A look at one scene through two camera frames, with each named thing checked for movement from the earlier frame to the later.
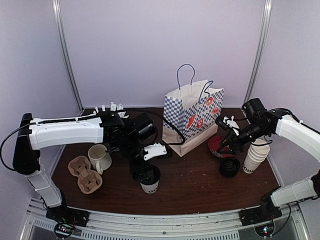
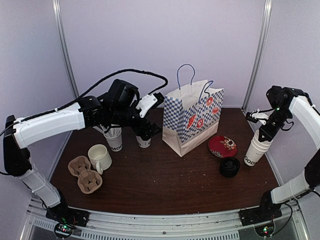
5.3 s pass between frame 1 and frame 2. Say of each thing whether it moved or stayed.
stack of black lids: stayed
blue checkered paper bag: stayed
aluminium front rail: stayed
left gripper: moved
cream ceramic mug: stayed
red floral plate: stayed
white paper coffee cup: moved
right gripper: moved
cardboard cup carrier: stayed
